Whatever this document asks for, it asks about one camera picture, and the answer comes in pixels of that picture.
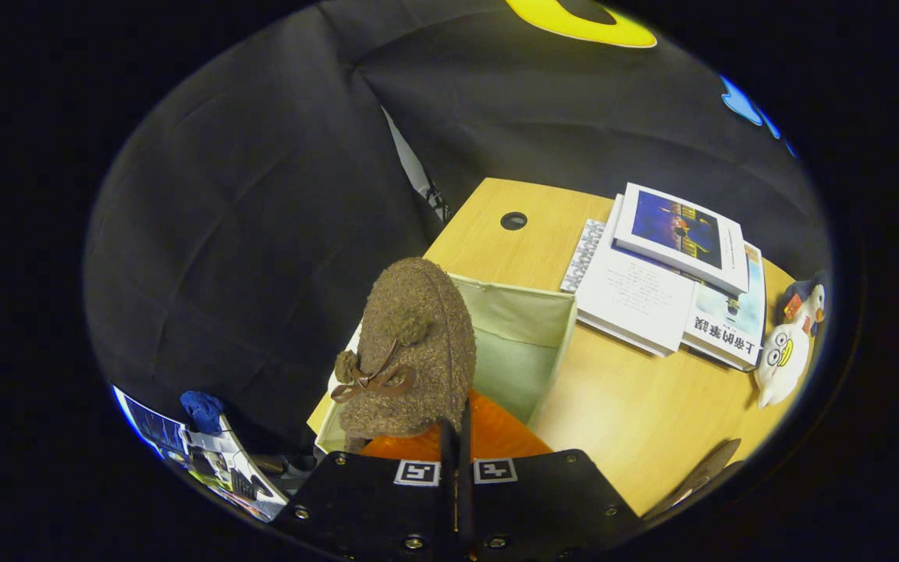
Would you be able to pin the grey patterned booklet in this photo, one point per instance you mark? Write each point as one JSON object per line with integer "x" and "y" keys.
{"x": 584, "y": 254}

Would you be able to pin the beige fabric storage box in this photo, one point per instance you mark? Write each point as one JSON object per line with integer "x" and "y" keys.
{"x": 520, "y": 343}

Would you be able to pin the white seal plush toy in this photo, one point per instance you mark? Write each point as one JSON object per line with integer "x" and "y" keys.
{"x": 781, "y": 359}

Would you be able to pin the book with blue picture cover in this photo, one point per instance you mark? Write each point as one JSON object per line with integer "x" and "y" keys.
{"x": 680, "y": 230}

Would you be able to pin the printed papers pile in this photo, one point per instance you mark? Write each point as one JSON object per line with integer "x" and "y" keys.
{"x": 215, "y": 468}

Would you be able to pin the navy penguin plush toy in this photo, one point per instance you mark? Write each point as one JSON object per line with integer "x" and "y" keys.
{"x": 804, "y": 300}

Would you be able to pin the white book with pale cover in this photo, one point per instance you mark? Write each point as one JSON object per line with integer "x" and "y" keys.
{"x": 637, "y": 300}

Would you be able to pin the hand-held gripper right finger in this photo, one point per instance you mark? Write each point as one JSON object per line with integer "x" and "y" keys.
{"x": 543, "y": 499}

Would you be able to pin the blue crumpled cloth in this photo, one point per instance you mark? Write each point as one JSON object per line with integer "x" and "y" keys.
{"x": 201, "y": 410}

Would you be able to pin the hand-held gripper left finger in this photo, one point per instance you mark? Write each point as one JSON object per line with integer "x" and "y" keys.
{"x": 371, "y": 499}

